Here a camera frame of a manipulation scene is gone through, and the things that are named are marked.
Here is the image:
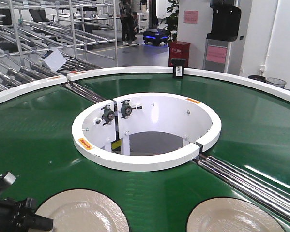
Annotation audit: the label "standing person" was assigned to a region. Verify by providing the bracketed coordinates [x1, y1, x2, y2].
[119, 0, 133, 46]

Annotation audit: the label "grey waste bin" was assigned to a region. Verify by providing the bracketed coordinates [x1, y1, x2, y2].
[266, 77, 287, 88]

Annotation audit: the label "pink wall notice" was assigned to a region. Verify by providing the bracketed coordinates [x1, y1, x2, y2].
[183, 10, 198, 24]

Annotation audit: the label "steel conveyor rollers left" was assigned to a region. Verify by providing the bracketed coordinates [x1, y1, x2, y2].
[62, 82, 106, 103]

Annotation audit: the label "left green bearing block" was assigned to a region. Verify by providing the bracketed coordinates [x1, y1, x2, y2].
[95, 104, 115, 126]

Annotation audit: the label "black mobile robot blue light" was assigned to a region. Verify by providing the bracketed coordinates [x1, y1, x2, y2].
[143, 28, 168, 46]

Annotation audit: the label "white outer conveyor rim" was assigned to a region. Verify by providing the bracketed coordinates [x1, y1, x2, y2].
[0, 66, 290, 104]

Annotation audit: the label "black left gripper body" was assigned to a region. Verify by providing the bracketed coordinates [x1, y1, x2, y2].
[0, 180, 37, 232]

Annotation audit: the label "beige black-rimmed plate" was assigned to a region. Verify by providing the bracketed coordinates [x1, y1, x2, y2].
[36, 189, 130, 232]
[186, 197, 284, 232]

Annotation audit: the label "right green bearing block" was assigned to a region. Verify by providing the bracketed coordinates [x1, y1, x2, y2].
[120, 100, 142, 119]

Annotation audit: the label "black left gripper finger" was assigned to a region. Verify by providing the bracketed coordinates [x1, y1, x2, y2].
[30, 215, 54, 230]

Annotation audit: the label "red fire extinguisher cabinet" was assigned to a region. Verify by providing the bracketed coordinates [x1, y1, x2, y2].
[168, 41, 190, 68]

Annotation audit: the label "green potted plant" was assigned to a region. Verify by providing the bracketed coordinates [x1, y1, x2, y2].
[162, 0, 180, 42]

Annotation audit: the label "green bearing block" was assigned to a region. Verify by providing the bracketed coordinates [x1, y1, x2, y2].
[95, 104, 115, 126]
[120, 100, 142, 119]

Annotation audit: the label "steel conveyor rollers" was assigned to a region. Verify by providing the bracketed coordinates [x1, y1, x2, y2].
[62, 82, 106, 103]
[192, 154, 290, 223]

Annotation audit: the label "crouching person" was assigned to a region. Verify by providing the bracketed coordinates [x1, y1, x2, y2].
[131, 11, 139, 46]

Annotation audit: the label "white box on rack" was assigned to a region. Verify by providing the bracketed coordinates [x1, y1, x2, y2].
[40, 49, 66, 72]

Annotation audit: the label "steel conveyor rollers right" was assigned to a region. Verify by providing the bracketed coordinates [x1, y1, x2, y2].
[192, 154, 290, 223]

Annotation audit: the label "white inner conveyor ring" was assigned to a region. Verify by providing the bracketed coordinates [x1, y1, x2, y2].
[71, 92, 222, 172]

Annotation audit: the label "metal roller rack shelving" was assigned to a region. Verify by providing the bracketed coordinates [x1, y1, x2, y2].
[0, 0, 119, 92]

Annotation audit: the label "black and grey water dispenser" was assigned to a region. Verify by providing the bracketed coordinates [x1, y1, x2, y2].
[203, 0, 242, 73]

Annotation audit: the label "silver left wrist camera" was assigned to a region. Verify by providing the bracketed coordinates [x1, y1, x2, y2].
[0, 172, 16, 185]

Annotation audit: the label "black sensor box on rim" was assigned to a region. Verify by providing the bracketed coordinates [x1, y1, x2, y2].
[171, 58, 186, 79]

